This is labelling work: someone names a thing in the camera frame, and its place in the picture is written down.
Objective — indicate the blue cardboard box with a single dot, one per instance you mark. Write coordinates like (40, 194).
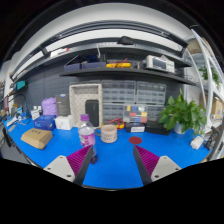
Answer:
(45, 122)

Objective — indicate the white metal rack frame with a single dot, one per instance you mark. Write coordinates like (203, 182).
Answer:
(210, 78)

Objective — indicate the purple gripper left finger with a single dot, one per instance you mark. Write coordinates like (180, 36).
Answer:
(73, 167)

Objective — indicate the black wall shelf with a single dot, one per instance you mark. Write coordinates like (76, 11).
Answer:
(126, 73)

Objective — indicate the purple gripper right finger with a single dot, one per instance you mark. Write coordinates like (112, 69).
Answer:
(152, 167)

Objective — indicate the dark grey upright box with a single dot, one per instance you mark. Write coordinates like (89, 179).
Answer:
(63, 104)

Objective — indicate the white small box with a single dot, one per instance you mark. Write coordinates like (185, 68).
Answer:
(64, 122)

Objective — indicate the colourful parts organizer box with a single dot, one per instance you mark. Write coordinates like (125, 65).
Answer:
(134, 113)

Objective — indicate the black box with label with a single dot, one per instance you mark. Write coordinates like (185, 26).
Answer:
(135, 127)

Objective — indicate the plastic water bottle purple cap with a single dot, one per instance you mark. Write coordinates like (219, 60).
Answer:
(86, 131)

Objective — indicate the clear drawer organizer cabinet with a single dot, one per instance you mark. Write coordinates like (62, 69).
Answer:
(117, 94)

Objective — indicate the red round coaster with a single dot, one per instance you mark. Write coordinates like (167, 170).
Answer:
(135, 140)

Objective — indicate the yellow multimeter on shelf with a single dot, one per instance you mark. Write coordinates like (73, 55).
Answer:
(118, 64)

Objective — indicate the green potted plant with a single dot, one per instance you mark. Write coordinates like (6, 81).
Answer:
(188, 115)

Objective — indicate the white oscilloscope instrument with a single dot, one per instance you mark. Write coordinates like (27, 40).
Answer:
(160, 63)

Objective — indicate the red yellow tool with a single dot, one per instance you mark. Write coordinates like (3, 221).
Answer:
(118, 122)

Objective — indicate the purple plastic bag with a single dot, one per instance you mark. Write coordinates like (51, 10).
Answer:
(49, 106)

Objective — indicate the beige ribbed cup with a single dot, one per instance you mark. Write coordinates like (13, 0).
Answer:
(109, 133)

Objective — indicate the blue table mat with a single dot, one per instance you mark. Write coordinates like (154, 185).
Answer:
(116, 167)

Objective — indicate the white adapter on table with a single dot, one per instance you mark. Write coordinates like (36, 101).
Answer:
(196, 142)

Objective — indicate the brown cardboard box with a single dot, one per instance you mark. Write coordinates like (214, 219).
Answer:
(37, 138)

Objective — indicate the black rectangular device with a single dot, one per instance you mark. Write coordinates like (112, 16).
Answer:
(92, 109)

